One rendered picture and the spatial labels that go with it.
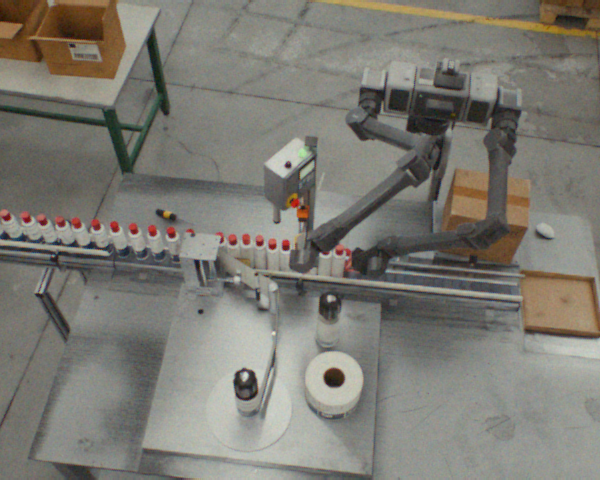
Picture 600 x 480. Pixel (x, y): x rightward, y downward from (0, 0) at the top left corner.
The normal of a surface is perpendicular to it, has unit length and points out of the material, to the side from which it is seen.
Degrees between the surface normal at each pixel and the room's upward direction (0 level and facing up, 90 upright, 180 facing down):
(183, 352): 0
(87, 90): 0
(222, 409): 0
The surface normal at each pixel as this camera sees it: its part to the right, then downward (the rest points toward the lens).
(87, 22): -0.10, 0.81
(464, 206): 0.01, -0.57
